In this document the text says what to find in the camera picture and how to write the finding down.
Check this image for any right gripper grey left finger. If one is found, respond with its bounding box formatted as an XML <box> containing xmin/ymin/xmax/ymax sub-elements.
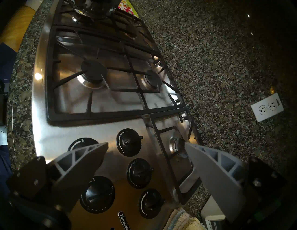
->
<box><xmin>6</xmin><ymin>142</ymin><xmax>109</xmax><ymax>214</ymax></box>

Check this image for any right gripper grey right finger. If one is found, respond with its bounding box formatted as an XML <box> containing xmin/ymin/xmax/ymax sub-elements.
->
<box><xmin>184</xmin><ymin>142</ymin><xmax>286</xmax><ymax>223</ymax></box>

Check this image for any black stove knob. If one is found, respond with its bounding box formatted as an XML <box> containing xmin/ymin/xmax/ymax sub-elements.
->
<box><xmin>68</xmin><ymin>137</ymin><xmax>99</xmax><ymax>151</ymax></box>
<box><xmin>139</xmin><ymin>189</ymin><xmax>165</xmax><ymax>219</ymax></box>
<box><xmin>80</xmin><ymin>176</ymin><xmax>116</xmax><ymax>214</ymax></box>
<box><xmin>127</xmin><ymin>158</ymin><xmax>154</xmax><ymax>189</ymax></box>
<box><xmin>116</xmin><ymin>128</ymin><xmax>143</xmax><ymax>157</ymax></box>

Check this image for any wide black stove grate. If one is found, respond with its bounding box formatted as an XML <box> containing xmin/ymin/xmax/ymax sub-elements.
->
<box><xmin>53</xmin><ymin>0</ymin><xmax>161</xmax><ymax>57</ymax></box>
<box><xmin>46</xmin><ymin>25</ymin><xmax>187</xmax><ymax>123</ymax></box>

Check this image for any narrow black stove grate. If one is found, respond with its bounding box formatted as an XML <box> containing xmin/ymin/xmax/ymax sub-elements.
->
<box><xmin>148</xmin><ymin>111</ymin><xmax>203</xmax><ymax>205</ymax></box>

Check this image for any stainless steel pot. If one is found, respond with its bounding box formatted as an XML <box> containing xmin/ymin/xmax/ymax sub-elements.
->
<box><xmin>70</xmin><ymin>0</ymin><xmax>121</xmax><ymax>19</ymax></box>

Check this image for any white toaster oven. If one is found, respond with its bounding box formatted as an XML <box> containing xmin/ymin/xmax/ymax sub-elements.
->
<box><xmin>201</xmin><ymin>195</ymin><xmax>226</xmax><ymax>230</ymax></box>

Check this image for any stainless steel gas cooktop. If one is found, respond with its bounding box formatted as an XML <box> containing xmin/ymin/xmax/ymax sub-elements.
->
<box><xmin>31</xmin><ymin>0</ymin><xmax>204</xmax><ymax>230</ymax></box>

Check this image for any folded yellow dish cloth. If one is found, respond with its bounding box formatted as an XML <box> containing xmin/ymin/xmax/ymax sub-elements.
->
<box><xmin>164</xmin><ymin>208</ymin><xmax>207</xmax><ymax>230</ymax></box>

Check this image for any floral kitchen towel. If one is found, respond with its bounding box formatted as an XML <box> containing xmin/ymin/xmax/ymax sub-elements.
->
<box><xmin>118</xmin><ymin>0</ymin><xmax>139</xmax><ymax>18</ymax></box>

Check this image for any white wall power outlet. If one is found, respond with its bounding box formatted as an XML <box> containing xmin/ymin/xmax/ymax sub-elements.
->
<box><xmin>250</xmin><ymin>93</ymin><xmax>284</xmax><ymax>123</ymax></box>

